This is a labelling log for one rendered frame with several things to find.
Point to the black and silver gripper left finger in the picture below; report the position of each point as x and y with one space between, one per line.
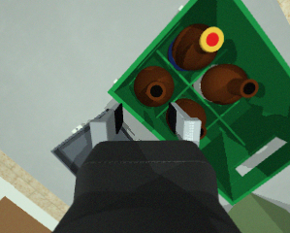
105 128

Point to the grey rectangular tray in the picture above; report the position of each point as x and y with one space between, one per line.
74 152

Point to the green bottle crate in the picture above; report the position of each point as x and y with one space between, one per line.
236 131

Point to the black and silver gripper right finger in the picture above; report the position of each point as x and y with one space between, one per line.
186 127

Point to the grey flat bar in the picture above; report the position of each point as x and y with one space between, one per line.
82 125

